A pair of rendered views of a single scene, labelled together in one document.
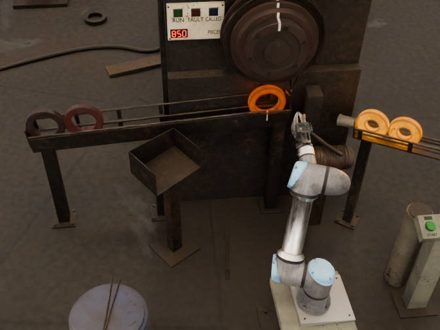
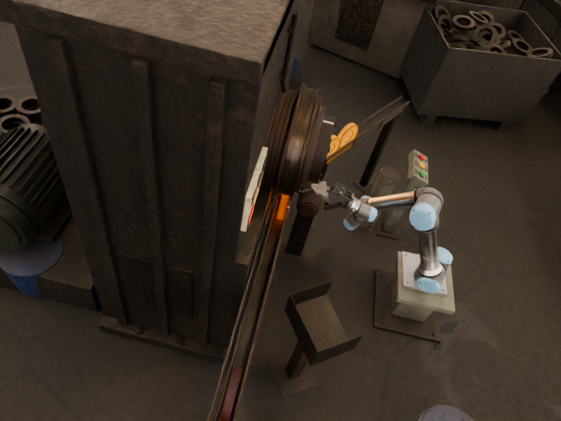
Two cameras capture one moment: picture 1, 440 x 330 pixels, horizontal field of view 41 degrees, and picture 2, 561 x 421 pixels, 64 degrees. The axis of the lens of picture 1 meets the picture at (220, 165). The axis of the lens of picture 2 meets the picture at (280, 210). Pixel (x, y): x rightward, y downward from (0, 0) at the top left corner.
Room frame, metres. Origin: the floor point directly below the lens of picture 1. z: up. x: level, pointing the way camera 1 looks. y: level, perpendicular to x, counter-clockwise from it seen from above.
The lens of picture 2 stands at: (2.16, 1.19, 2.34)
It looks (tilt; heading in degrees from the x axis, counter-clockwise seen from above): 49 degrees down; 278
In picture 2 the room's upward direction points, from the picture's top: 14 degrees clockwise
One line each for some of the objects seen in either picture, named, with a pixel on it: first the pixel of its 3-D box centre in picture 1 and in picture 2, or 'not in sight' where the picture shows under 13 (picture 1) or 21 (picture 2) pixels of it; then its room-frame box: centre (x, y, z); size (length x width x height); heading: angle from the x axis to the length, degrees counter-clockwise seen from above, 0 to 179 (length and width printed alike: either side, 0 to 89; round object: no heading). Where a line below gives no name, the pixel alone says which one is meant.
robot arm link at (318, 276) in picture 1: (317, 277); (437, 261); (1.50, -0.43, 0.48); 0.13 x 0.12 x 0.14; 78
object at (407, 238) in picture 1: (407, 246); (376, 200); (1.86, -0.93, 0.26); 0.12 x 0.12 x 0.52
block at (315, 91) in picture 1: (311, 109); not in sight; (2.39, -0.46, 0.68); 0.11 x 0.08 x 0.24; 7
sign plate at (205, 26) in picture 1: (195, 21); (255, 189); (2.42, 0.13, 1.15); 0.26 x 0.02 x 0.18; 97
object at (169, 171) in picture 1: (167, 203); (307, 350); (2.01, 0.25, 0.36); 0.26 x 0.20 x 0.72; 132
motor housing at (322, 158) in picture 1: (325, 185); (303, 219); (2.26, -0.57, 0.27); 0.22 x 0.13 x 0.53; 97
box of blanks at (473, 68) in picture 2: not in sight; (470, 65); (1.38, -2.81, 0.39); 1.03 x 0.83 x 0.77; 22
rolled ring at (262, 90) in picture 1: (266, 101); (284, 200); (2.35, -0.22, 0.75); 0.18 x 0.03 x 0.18; 98
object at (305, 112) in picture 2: (272, 37); (298, 143); (2.35, -0.22, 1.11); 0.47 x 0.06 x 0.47; 97
